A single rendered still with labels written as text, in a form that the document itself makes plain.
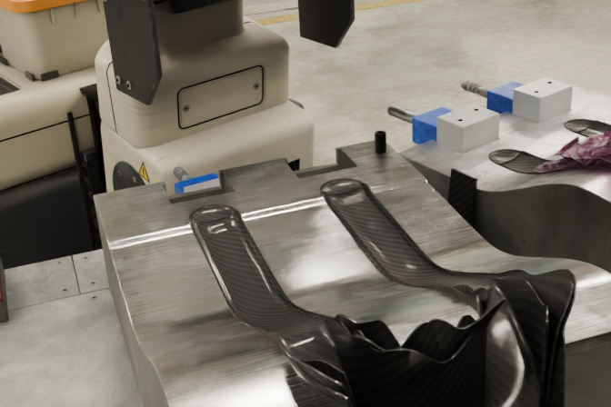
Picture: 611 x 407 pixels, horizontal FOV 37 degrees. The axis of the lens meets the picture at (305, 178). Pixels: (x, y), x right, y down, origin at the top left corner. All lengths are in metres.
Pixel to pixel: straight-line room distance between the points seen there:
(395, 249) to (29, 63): 0.76
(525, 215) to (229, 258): 0.26
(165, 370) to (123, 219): 0.26
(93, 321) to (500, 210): 0.35
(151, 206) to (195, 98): 0.34
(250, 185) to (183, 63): 0.33
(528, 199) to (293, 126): 0.42
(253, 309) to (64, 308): 0.23
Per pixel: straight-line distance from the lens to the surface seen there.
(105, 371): 0.71
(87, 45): 1.33
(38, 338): 0.77
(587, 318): 0.51
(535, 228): 0.78
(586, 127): 0.96
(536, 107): 0.95
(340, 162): 0.81
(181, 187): 0.87
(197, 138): 1.07
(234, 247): 0.68
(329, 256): 0.66
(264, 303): 0.62
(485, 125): 0.89
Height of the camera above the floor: 1.22
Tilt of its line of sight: 26 degrees down
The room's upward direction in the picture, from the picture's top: 4 degrees counter-clockwise
